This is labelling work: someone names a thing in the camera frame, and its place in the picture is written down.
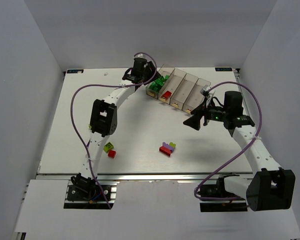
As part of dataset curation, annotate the red brick with green top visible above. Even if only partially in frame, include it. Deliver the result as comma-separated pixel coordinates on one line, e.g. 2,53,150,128
161,91,172,100

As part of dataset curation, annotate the lime small brick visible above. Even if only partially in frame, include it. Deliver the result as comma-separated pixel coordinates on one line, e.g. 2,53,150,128
169,142,176,149

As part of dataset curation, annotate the lilac purple brick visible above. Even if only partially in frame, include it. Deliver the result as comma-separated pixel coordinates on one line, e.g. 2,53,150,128
162,142,175,152

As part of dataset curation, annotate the lime yellow brick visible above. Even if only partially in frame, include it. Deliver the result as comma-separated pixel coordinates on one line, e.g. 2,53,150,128
103,142,114,153

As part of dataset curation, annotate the red small brick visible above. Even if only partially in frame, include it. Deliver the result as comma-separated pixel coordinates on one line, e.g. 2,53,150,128
107,150,117,159

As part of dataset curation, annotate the green long brick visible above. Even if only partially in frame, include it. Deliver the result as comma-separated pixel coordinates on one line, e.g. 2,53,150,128
154,77,166,87

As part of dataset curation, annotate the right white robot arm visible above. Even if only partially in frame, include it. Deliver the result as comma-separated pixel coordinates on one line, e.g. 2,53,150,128
183,91,296,212

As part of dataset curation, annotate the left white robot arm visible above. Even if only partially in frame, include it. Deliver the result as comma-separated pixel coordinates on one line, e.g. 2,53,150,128
70,52,159,179

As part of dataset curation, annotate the clear four-bin organizer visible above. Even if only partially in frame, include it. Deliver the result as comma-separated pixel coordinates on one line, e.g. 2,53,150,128
145,64,211,115

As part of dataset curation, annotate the right corner logo sticker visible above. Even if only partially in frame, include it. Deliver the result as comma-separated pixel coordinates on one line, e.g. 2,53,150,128
214,67,233,72

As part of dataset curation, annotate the corner logo sticker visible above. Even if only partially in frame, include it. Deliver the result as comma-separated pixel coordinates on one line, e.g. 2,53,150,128
66,69,84,74
214,67,233,72

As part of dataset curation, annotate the left corner logo sticker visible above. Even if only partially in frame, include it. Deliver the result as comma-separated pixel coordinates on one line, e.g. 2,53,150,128
66,69,84,74

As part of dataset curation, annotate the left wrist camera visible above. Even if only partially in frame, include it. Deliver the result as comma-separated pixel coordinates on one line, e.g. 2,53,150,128
133,52,148,60

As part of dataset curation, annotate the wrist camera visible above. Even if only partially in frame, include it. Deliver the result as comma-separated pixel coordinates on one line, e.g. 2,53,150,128
133,52,148,60
200,85,215,99

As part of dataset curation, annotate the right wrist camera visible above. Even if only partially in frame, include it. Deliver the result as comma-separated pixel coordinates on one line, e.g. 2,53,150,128
200,85,215,99

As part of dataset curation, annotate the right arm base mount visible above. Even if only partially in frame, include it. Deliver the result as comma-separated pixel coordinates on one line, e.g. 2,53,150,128
198,174,248,213

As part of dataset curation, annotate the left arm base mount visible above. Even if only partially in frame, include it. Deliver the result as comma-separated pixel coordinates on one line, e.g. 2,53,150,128
63,174,118,210

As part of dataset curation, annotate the aluminium front rail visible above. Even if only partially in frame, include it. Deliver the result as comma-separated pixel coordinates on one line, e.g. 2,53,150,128
36,172,256,182

